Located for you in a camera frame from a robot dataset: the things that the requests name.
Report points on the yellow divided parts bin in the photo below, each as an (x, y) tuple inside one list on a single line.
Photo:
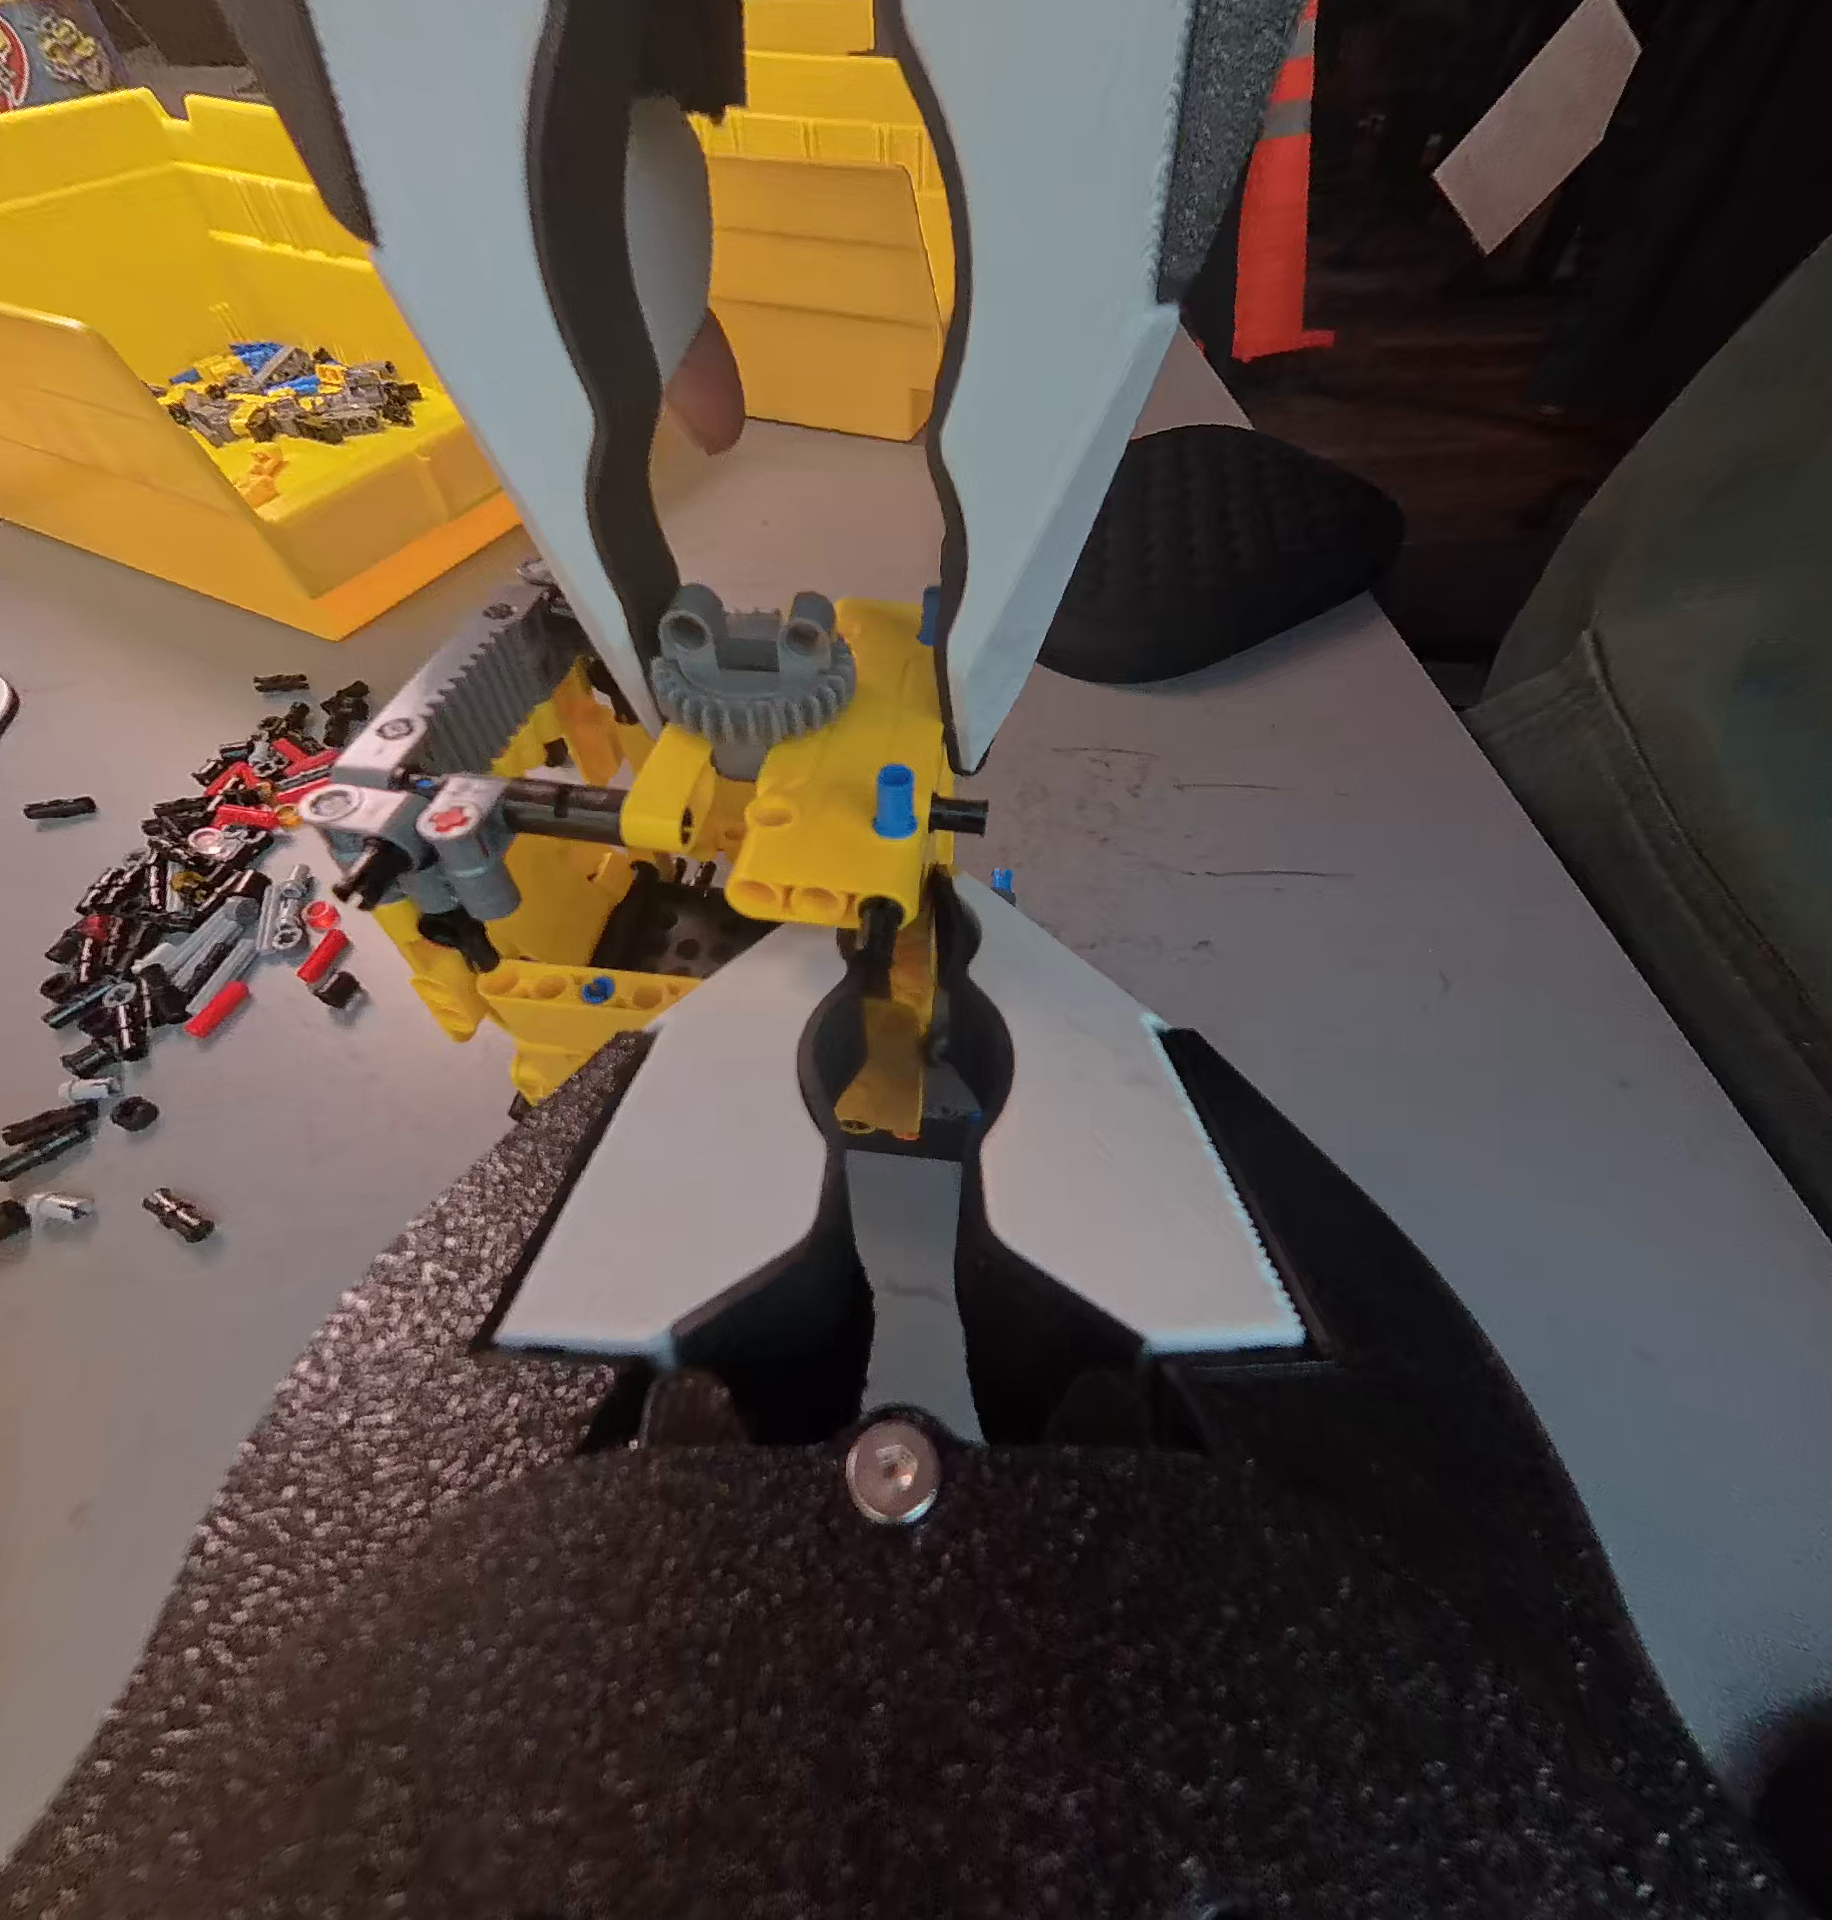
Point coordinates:
[(181, 451)]

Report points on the pile of small lego pins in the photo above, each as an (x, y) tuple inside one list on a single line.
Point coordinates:
[(181, 931)]

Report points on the small grey lego parts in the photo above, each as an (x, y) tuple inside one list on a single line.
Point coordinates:
[(285, 393)]

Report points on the person's right hand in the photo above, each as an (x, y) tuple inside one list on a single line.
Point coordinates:
[(706, 398)]

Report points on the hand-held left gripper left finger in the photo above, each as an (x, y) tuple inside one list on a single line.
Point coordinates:
[(676, 1201)]

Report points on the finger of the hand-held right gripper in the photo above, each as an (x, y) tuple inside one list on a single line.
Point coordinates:
[(466, 301), (1064, 301)]

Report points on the orange traffic cone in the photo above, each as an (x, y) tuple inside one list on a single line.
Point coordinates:
[(1274, 210)]

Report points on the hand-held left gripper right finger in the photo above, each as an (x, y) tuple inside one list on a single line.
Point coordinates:
[(1124, 1186)]

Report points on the yellow black lego model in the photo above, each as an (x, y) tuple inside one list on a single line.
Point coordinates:
[(586, 991)]

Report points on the yellow ribbed storage bin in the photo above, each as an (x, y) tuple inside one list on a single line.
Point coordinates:
[(840, 270)]

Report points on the robot kit box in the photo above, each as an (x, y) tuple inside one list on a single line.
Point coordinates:
[(30, 46)]

